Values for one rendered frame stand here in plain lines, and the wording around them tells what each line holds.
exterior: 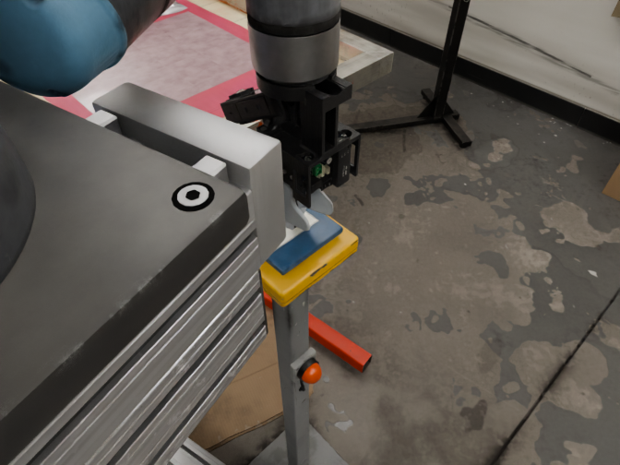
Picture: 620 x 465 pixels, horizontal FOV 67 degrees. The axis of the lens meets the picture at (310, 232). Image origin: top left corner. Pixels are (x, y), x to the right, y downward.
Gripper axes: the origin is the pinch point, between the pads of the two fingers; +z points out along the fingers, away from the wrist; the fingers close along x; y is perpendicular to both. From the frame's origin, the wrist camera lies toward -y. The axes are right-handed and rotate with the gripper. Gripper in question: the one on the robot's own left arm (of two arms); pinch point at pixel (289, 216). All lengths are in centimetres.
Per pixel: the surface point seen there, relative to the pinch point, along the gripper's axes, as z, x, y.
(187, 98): 2.6, 8.5, -34.9
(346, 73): -0.7, 29.1, -17.7
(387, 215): 99, 93, -47
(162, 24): 2, 21, -63
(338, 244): 3.0, 3.0, 5.4
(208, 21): 3, 29, -57
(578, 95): 84, 211, -27
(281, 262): 1.3, -4.8, 3.9
